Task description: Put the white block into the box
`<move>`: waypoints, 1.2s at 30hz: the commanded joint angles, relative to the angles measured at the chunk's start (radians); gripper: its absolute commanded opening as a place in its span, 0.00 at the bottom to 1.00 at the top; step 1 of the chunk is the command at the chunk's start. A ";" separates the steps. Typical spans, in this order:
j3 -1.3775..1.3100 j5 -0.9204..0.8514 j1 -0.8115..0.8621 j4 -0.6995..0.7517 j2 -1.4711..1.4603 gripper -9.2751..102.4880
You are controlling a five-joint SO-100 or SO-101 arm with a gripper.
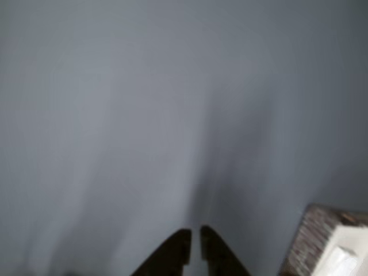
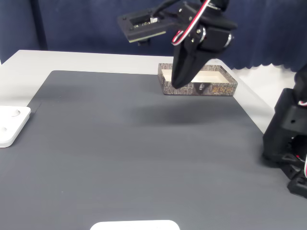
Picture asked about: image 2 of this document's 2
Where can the bark-print cardboard box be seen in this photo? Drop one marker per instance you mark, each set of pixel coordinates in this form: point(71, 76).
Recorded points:
point(223, 89)

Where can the grey table mat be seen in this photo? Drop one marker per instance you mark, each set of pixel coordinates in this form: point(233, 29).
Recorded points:
point(120, 155)

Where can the blue curtain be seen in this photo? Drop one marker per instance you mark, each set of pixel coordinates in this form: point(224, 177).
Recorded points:
point(72, 24)

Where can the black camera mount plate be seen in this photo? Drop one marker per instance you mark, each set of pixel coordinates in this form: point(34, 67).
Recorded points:
point(153, 31)

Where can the white camera stand base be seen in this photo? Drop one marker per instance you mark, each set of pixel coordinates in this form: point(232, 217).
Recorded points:
point(14, 129)
point(134, 225)

